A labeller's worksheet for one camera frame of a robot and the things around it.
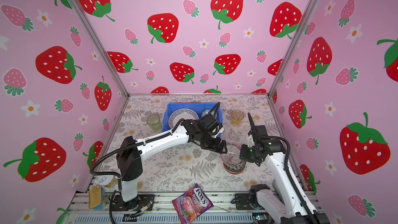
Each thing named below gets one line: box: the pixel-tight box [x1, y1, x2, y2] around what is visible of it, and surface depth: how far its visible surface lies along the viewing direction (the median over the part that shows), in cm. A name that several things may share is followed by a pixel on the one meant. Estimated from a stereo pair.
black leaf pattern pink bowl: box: [222, 160, 247, 175], surface depth 80 cm
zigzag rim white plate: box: [167, 107, 200, 131], surface depth 106 cm
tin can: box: [97, 175, 119, 188], surface depth 78 cm
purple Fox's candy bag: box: [171, 183, 215, 224], surface depth 73 cm
